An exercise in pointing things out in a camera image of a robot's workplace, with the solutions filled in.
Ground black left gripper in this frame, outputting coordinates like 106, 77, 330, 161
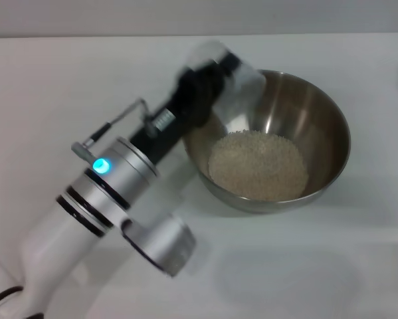
130, 53, 243, 167

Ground clear plastic measuring cup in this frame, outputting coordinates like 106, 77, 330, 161
185, 39, 267, 134

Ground white rice grains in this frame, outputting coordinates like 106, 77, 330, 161
207, 130, 310, 202

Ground stainless steel mixing bowl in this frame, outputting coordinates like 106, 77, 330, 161
181, 68, 352, 215

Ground grey left arm cable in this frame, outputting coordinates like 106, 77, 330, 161
71, 98, 158, 161

